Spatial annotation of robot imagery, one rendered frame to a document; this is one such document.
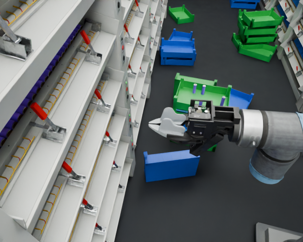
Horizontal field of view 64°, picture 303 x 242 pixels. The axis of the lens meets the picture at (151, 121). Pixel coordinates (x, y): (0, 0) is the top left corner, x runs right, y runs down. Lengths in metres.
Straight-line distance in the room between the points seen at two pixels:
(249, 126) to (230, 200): 0.96
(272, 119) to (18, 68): 0.50
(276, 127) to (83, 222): 0.61
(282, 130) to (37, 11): 0.54
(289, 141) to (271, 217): 0.96
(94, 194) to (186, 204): 0.69
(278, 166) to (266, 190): 0.92
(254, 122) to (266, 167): 0.15
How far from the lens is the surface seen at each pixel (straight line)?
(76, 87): 0.62
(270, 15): 2.80
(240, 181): 1.57
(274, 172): 0.70
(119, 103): 1.02
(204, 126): 0.56
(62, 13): 0.51
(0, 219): 0.39
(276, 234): 1.38
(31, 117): 0.53
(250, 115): 0.59
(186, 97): 1.47
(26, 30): 0.46
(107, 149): 0.95
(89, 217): 0.84
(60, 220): 0.65
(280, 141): 0.60
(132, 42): 1.14
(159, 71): 2.21
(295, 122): 0.61
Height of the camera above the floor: 1.31
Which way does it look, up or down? 48 degrees down
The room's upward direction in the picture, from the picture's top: straight up
